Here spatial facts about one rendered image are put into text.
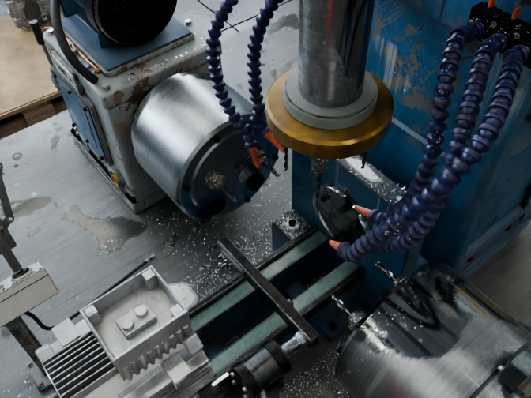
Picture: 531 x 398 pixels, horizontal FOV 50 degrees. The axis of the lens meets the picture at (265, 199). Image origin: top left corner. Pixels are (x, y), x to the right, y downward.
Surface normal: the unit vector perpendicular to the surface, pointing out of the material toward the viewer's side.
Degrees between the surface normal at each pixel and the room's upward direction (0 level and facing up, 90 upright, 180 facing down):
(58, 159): 0
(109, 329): 0
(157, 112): 36
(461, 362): 17
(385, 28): 90
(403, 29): 90
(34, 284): 54
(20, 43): 0
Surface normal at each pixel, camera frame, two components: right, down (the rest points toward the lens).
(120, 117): 0.63, 0.59
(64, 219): -0.03, -0.65
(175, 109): -0.30, -0.43
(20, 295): 0.48, 0.09
